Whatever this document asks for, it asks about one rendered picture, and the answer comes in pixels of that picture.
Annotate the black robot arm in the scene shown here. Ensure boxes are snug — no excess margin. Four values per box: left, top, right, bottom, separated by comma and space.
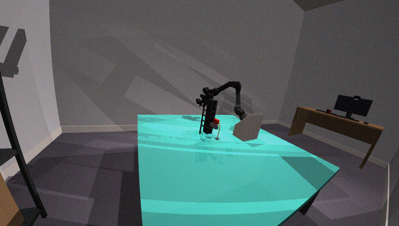
200, 81, 247, 120

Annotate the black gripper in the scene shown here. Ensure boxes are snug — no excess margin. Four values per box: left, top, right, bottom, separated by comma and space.
196, 96, 208, 107

